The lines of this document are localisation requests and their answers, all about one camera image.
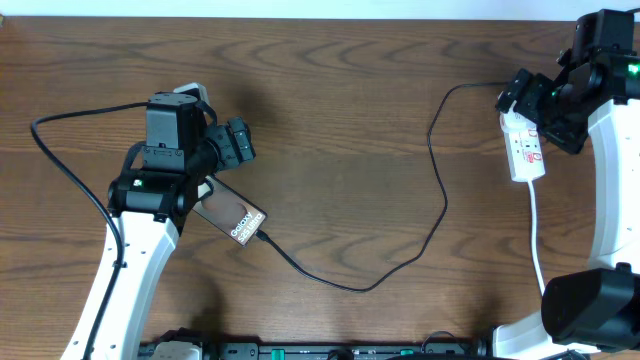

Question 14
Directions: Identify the black left camera cable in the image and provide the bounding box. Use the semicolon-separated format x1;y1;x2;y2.
29;101;151;360

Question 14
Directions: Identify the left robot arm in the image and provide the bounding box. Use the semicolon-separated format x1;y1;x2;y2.
63;83;266;359

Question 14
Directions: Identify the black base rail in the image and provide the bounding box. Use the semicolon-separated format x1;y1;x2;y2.
138;340;486;360

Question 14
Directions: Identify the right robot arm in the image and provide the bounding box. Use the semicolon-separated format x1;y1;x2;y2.
486;9;639;359

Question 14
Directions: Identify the white power strip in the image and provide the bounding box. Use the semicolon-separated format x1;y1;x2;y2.
500;111;545;183

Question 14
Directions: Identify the black charging cable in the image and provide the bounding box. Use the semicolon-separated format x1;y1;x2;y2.
254;81;509;293

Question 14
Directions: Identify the bronze Galaxy smartphone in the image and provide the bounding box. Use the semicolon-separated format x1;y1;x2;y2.
193;176;267;247

